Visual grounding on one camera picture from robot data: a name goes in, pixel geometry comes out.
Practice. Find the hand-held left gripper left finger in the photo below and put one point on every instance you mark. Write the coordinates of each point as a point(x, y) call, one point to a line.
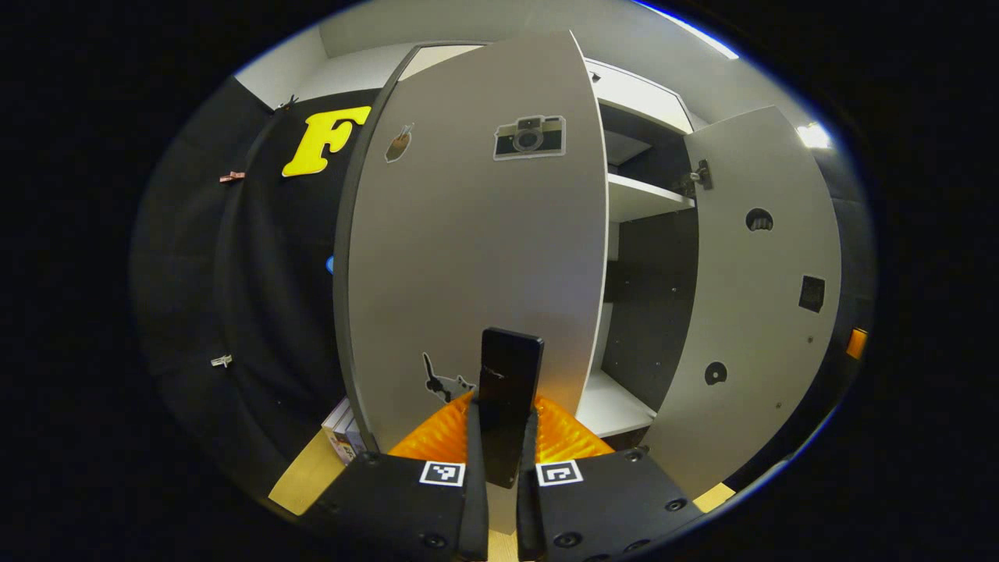
point(474, 515)

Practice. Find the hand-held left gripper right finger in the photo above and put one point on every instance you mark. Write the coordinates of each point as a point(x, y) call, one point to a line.
point(529, 515)

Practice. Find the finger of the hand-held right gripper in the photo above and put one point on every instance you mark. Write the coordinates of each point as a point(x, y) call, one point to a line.
point(857, 343)

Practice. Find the beige door headphones sticker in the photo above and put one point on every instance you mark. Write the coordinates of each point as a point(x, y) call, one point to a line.
point(749, 312)

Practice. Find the double-door shoe cabinet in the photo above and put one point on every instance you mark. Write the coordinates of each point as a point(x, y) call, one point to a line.
point(648, 297)

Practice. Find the beige door camera sticker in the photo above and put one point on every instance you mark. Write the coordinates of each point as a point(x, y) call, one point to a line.
point(468, 250)

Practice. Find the metal door hinge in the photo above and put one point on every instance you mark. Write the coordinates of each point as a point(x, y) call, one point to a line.
point(698, 178)

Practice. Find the white cabinet shelf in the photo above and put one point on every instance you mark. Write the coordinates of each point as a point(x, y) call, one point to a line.
point(644, 197)

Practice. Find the beige cabinet drawer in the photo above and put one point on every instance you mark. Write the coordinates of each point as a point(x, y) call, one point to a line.
point(640, 97)

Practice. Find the silver clip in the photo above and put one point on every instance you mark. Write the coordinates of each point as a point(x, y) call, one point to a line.
point(222, 361)

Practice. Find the black backdrop cloth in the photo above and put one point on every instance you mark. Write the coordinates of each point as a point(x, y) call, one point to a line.
point(257, 273)

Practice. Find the reddish clip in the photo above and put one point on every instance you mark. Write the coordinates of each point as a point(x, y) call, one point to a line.
point(232, 177)

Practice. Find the black clip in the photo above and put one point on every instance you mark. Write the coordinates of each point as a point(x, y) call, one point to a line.
point(287, 102)

